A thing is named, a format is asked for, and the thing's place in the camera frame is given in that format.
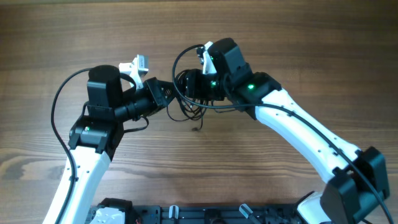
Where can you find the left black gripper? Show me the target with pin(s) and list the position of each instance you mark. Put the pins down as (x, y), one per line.
(153, 86)

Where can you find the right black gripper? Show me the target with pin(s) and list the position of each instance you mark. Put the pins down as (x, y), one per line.
(193, 87)

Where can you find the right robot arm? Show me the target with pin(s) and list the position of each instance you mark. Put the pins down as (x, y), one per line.
(355, 180)

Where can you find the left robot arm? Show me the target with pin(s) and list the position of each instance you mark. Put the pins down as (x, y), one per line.
(96, 134)

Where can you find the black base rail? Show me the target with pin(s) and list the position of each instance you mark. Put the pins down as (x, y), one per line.
(269, 214)

